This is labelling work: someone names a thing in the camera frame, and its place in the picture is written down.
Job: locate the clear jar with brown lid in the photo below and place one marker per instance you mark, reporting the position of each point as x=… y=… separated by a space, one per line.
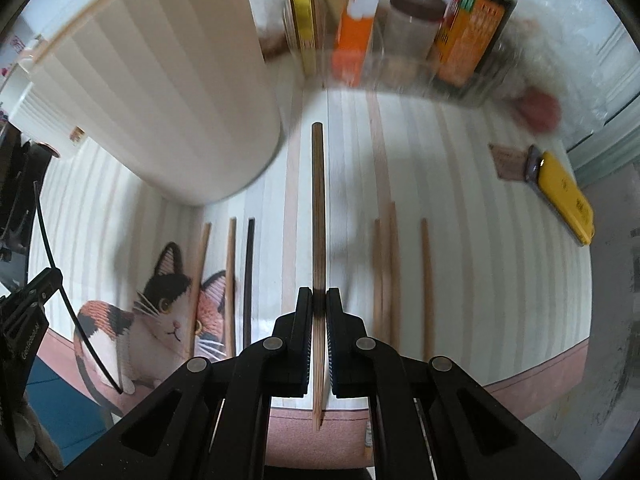
x=412 y=30

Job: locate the yellow labelled bottle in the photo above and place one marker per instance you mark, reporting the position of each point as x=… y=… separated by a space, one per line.
x=302 y=15

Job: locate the cat printed striped table mat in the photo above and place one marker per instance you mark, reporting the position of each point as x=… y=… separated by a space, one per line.
x=475 y=270

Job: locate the white and orange bottle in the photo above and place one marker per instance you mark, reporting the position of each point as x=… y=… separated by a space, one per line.
x=356 y=35

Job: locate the light wooden chopstick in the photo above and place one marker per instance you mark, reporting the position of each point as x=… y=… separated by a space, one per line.
x=425 y=290
x=230 y=285
x=201 y=270
x=394 y=270

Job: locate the black chopstick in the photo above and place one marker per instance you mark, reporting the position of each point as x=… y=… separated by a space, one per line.
x=248 y=280

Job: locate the window frame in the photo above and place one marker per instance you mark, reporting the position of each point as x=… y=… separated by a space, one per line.
x=607 y=120

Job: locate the clear plastic bag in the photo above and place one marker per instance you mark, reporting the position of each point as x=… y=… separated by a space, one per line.
x=565 y=50

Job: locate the dark brown wooden chopstick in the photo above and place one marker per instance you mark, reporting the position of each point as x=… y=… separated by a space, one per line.
x=317 y=210

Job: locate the brown card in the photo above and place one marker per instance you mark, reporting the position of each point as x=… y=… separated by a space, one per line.
x=509 y=161

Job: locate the yellow plastic case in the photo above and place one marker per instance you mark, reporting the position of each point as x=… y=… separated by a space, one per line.
x=562 y=195

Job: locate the red round lid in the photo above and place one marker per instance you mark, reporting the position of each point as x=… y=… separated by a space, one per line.
x=540 y=109

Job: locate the light wooden utensil holder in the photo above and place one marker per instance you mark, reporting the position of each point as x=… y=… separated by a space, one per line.
x=170 y=90

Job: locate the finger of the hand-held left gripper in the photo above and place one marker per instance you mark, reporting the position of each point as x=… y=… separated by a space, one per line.
x=30 y=315

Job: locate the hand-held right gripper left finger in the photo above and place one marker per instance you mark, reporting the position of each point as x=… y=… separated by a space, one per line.
x=306 y=360

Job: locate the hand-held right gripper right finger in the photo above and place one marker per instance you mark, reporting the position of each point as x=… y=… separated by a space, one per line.
x=331 y=360

